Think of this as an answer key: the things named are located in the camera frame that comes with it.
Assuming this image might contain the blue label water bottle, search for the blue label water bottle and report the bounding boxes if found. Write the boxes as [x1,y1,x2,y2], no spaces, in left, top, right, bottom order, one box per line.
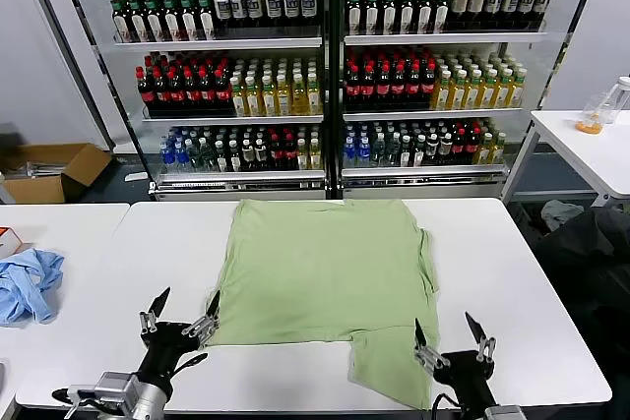
[174,137,190,171]
[356,133,372,168]
[342,133,358,168]
[160,137,176,171]

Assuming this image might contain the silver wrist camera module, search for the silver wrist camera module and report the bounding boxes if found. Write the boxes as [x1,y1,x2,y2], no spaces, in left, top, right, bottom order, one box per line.
[484,404,524,420]
[95,371,142,416]

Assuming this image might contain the clear cup orange contents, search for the clear cup orange contents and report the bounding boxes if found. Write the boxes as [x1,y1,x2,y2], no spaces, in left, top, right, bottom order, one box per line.
[575,93,609,136]

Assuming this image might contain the grey metal parts bundle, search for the grey metal parts bundle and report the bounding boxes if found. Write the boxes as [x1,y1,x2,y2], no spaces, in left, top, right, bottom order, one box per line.
[19,159,68,179]

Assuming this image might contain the green cap white label bottle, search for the green cap white label bottle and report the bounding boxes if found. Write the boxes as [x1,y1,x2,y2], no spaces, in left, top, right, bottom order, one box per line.
[398,0,417,35]
[362,0,382,36]
[433,0,452,34]
[145,0,164,42]
[111,0,131,43]
[128,0,148,43]
[196,0,217,41]
[179,0,199,41]
[380,0,400,35]
[346,0,364,36]
[161,0,182,42]
[415,0,435,34]

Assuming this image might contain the crumpled light blue cloth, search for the crumpled light blue cloth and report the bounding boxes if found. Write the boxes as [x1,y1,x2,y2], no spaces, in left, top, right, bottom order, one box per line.
[0,247,66,328]

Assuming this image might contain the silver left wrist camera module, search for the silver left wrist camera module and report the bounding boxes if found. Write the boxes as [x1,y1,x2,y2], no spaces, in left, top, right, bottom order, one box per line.
[95,371,142,416]

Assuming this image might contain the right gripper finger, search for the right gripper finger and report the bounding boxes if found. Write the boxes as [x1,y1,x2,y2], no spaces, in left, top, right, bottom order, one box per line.
[413,318,451,372]
[465,312,497,364]

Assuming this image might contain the orange and white box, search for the orange and white box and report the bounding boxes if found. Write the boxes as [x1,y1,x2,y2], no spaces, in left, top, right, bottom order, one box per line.
[0,225,35,260]

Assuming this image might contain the yellow tea bottle white cap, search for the yellow tea bottle white cap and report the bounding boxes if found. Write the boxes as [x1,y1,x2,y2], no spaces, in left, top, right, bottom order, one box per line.
[509,68,525,109]
[276,74,293,116]
[291,73,308,116]
[451,70,468,111]
[306,72,323,115]
[495,68,512,110]
[480,69,497,110]
[261,74,278,117]
[245,75,263,117]
[434,70,453,111]
[466,69,482,111]
[230,76,247,118]

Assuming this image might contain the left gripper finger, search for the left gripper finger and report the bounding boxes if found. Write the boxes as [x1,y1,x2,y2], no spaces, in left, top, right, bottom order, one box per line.
[181,290,221,340]
[138,286,172,338]

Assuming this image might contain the light green printed t-shirt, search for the light green printed t-shirt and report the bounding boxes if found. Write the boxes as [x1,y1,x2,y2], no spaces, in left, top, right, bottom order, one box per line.
[204,198,442,411]

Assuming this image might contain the beverage shelf with bottles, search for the beverage shelf with bottles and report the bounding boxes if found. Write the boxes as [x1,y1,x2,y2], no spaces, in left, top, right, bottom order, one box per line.
[334,0,604,201]

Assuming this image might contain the grey cloth pile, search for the grey cloth pile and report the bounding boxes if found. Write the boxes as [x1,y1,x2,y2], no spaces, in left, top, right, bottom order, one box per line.
[540,199,585,233]

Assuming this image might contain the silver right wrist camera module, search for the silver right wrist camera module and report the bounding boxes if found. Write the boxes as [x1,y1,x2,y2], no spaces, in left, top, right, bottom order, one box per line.
[484,404,524,420]

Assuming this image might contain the glass door beverage cabinet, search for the glass door beverage cabinet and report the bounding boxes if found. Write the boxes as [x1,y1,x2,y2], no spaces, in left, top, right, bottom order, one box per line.
[22,0,341,203]

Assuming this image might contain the person in black clothing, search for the person in black clothing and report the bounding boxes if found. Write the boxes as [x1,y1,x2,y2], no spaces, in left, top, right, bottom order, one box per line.
[534,207,630,391]

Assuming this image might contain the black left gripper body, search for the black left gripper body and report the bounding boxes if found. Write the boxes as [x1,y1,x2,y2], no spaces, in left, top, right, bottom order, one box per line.
[137,322,209,394]

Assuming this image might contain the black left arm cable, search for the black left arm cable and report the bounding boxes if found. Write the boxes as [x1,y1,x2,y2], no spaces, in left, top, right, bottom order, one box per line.
[51,387,99,407]

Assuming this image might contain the white side table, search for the white side table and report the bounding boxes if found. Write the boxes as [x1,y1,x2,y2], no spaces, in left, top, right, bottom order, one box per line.
[501,109,630,210]

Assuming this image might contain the clear bottle white cap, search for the clear bottle white cap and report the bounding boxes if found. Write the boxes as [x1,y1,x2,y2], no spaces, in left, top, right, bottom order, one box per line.
[600,75,630,125]

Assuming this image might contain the open cardboard box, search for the open cardboard box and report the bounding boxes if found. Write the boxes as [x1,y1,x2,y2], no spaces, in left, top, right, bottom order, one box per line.
[0,142,113,205]

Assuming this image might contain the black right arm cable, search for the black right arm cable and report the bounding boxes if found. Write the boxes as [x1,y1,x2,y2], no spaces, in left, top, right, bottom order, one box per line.
[431,392,462,414]

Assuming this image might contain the clear green water bottle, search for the clear green water bottle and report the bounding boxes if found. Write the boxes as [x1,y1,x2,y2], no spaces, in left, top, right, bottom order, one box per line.
[385,133,401,168]
[370,133,387,168]
[201,137,217,171]
[188,137,204,171]

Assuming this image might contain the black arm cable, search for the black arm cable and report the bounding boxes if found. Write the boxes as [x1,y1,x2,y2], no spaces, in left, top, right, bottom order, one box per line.
[51,387,99,407]
[431,392,462,414]

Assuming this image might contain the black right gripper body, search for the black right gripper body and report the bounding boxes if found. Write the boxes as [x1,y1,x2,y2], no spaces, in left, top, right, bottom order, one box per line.
[431,349,499,412]

